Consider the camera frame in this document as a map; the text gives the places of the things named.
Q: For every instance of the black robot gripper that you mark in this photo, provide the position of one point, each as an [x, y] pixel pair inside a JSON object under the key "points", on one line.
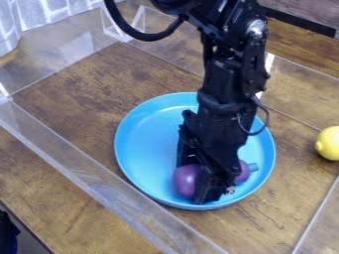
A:
{"points": [[211, 135]]}

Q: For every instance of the purple toy eggplant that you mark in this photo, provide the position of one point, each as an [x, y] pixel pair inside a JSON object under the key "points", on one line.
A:
{"points": [[187, 174]]}

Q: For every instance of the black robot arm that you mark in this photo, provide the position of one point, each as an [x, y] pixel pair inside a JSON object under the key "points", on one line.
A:
{"points": [[234, 34]]}

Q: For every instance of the blue round tray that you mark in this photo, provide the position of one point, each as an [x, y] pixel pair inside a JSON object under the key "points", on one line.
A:
{"points": [[144, 145]]}

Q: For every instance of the yellow lemon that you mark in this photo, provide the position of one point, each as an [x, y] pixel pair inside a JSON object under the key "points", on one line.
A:
{"points": [[327, 143]]}

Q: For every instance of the white patterned curtain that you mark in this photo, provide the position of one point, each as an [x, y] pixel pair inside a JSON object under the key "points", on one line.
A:
{"points": [[31, 15]]}

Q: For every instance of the clear acrylic enclosure wall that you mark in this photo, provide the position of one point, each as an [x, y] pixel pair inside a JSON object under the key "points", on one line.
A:
{"points": [[67, 92]]}

